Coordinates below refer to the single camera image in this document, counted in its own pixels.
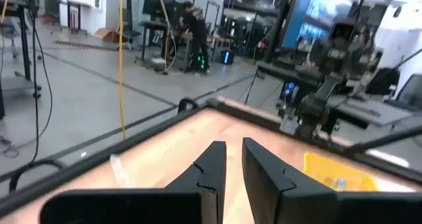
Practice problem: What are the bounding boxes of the empty clear plastic wrapper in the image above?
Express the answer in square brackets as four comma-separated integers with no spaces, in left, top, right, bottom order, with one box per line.
[110,154,131,187]

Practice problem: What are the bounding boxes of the black diagonal beam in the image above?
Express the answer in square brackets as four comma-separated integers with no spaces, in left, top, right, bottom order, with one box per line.
[342,125,422,154]

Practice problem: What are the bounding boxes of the person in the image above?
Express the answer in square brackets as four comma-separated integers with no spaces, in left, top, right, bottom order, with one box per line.
[179,1,212,74]

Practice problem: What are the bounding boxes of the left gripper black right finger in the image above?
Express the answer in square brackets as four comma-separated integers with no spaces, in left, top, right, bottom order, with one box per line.
[242,137,422,224]

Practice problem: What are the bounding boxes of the yellow plastic basket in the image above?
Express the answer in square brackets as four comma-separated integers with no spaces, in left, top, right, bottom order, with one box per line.
[302,151,378,192]

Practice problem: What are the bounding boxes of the yellow hanging cable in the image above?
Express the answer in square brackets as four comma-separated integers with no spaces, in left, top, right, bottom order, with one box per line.
[117,0,128,141]

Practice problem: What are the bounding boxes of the black desk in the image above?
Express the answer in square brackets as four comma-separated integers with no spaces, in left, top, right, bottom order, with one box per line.
[140,19,186,67]

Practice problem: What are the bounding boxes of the black coiled hanging cable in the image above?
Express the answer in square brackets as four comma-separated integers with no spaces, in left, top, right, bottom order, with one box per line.
[8,0,69,194]

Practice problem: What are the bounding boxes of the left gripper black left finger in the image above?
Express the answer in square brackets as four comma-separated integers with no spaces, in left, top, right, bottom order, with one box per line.
[39,140,227,224]

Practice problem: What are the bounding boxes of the brown cardboard box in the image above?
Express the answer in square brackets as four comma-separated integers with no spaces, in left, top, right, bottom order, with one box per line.
[95,28,121,44]

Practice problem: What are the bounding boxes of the silver nail clipper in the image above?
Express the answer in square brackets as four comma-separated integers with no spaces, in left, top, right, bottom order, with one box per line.
[332,176,347,189]

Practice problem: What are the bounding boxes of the black wheeled stand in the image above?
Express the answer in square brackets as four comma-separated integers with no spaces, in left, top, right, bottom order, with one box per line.
[0,0,43,120]

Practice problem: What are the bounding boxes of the blue wall panel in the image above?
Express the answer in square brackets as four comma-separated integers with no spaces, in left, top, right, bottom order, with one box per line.
[282,0,331,51]

